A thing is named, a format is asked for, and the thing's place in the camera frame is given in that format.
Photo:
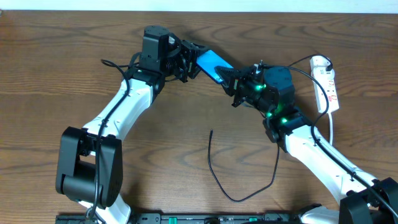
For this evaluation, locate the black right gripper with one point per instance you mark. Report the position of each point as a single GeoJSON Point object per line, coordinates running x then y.
{"type": "Point", "coordinates": [237, 86]}

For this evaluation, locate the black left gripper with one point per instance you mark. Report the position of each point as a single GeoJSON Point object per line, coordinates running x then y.
{"type": "Point", "coordinates": [189, 61]}

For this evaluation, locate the blue Samsung Galaxy smartphone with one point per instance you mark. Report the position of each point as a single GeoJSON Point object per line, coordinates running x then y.
{"type": "Point", "coordinates": [208, 61]}

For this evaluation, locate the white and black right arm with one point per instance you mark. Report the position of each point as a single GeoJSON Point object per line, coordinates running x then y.
{"type": "Point", "coordinates": [362, 198]}

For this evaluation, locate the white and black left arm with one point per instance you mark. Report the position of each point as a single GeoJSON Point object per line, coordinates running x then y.
{"type": "Point", "coordinates": [90, 159]}

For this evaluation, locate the white USB charger adapter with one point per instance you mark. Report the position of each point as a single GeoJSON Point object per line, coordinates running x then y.
{"type": "Point", "coordinates": [321, 61]}

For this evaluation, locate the white power strip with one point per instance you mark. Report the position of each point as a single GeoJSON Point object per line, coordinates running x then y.
{"type": "Point", "coordinates": [327, 82]}

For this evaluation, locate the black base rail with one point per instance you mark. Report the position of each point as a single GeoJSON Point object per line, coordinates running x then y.
{"type": "Point", "coordinates": [156, 218]}

